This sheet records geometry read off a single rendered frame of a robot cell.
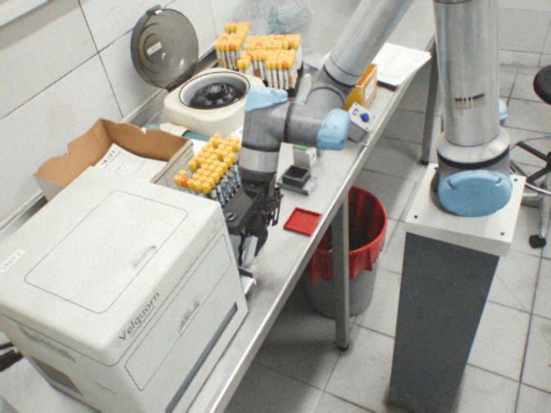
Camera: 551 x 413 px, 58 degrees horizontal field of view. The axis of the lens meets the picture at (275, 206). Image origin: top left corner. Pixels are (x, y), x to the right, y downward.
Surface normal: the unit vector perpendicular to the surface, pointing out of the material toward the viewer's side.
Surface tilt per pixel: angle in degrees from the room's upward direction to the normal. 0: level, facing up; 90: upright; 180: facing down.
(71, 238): 0
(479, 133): 86
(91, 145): 88
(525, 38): 90
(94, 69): 90
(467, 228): 4
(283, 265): 0
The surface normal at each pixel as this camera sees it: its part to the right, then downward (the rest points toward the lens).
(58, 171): 0.89, 0.20
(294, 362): -0.11, -0.72
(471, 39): -0.13, 0.66
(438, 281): -0.45, 0.65
